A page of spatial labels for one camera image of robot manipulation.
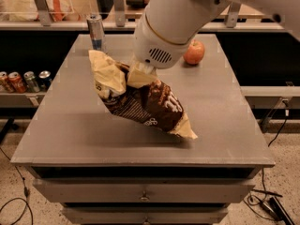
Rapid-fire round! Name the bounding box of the white orange bag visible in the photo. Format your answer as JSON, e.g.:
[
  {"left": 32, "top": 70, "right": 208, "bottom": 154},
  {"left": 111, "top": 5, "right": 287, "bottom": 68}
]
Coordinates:
[{"left": 7, "top": 0, "right": 81, "bottom": 22}]

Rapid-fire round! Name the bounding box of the grey drawer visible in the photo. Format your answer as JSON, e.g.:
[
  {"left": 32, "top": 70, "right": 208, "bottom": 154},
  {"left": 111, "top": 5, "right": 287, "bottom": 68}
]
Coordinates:
[
  {"left": 62, "top": 207, "right": 228, "bottom": 225},
  {"left": 33, "top": 179, "right": 254, "bottom": 203}
]

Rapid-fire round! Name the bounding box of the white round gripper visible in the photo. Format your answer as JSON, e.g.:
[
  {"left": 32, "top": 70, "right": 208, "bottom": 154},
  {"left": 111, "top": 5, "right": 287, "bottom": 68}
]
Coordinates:
[{"left": 127, "top": 14, "right": 189, "bottom": 88}]

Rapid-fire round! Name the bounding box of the silver green soda can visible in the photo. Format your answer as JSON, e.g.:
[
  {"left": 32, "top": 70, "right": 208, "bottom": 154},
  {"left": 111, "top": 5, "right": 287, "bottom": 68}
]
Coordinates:
[{"left": 23, "top": 71, "right": 40, "bottom": 93}]

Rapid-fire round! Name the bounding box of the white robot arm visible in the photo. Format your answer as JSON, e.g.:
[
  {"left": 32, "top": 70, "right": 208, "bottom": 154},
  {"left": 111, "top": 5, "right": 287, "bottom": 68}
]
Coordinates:
[{"left": 133, "top": 0, "right": 300, "bottom": 86}]

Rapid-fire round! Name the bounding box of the metal bracket right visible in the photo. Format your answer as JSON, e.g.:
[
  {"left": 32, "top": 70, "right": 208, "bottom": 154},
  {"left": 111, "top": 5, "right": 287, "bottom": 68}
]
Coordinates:
[{"left": 224, "top": 2, "right": 241, "bottom": 28}]

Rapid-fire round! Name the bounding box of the blue silver soda can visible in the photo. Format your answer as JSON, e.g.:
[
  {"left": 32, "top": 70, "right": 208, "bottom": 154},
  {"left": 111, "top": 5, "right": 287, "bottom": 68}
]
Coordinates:
[{"left": 38, "top": 70, "right": 53, "bottom": 90}]

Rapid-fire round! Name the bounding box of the metal bracket left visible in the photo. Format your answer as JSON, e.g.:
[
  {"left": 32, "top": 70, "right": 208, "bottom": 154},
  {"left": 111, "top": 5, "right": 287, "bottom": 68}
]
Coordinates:
[{"left": 34, "top": 0, "right": 53, "bottom": 26}]

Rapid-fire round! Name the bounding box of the silver blue redbull can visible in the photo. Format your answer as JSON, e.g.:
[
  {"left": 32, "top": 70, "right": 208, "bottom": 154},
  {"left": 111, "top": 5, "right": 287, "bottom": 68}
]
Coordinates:
[{"left": 86, "top": 14, "right": 106, "bottom": 53}]

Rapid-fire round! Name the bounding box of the black cable floor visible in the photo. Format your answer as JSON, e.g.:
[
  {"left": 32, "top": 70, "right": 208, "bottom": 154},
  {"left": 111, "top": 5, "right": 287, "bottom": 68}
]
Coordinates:
[
  {"left": 0, "top": 147, "right": 35, "bottom": 225},
  {"left": 243, "top": 115, "right": 288, "bottom": 222}
]

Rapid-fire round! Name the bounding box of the metal bracket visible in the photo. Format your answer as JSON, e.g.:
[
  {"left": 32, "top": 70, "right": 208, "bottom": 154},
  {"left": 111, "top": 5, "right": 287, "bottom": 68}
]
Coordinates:
[
  {"left": 113, "top": 0, "right": 126, "bottom": 27},
  {"left": 224, "top": 2, "right": 241, "bottom": 28},
  {"left": 34, "top": 0, "right": 53, "bottom": 26}
]

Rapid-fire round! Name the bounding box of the orange soda can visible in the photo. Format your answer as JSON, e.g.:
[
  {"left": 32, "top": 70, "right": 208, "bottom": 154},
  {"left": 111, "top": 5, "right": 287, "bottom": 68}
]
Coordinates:
[
  {"left": 0, "top": 71, "right": 15, "bottom": 93},
  {"left": 8, "top": 72, "right": 27, "bottom": 93}
]

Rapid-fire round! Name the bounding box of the grey upper drawer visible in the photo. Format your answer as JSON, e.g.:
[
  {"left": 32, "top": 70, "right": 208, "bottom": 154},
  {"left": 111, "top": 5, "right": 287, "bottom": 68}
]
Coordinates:
[{"left": 33, "top": 179, "right": 254, "bottom": 203}]

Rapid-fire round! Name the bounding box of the orange soda can far left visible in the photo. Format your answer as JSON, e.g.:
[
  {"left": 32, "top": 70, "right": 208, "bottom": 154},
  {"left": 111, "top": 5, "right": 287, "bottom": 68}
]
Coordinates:
[{"left": 0, "top": 71, "right": 15, "bottom": 93}]

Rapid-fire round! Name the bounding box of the metal bracket middle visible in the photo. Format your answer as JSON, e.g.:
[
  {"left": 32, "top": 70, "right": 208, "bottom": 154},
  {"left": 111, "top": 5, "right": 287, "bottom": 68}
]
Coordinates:
[{"left": 113, "top": 0, "right": 126, "bottom": 27}]

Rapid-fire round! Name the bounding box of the black cable right floor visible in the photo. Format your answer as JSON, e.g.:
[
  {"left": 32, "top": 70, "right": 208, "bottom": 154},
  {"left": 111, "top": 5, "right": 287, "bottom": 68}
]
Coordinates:
[{"left": 243, "top": 115, "right": 288, "bottom": 222}]

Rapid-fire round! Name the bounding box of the black cable left floor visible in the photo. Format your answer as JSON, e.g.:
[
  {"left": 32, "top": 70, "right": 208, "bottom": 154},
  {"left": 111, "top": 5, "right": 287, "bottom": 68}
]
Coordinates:
[{"left": 0, "top": 147, "right": 35, "bottom": 225}]

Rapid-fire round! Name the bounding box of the grey lower drawer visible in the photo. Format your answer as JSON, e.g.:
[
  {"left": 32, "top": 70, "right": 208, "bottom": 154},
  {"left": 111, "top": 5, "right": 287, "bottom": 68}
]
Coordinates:
[{"left": 62, "top": 207, "right": 228, "bottom": 225}]

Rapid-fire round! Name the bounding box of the red apple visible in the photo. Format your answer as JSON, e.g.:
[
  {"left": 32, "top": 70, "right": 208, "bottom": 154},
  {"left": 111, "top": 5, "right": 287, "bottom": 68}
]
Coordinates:
[{"left": 183, "top": 39, "right": 205, "bottom": 65}]

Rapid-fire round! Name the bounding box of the brown chip bag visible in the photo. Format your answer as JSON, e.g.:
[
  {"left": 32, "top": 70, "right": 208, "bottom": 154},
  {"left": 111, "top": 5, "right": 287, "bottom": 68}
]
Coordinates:
[{"left": 89, "top": 50, "right": 197, "bottom": 139}]

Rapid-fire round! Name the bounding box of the black power strip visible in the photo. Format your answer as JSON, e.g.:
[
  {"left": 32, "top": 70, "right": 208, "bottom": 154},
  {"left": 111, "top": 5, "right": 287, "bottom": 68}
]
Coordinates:
[{"left": 269, "top": 197, "right": 295, "bottom": 225}]

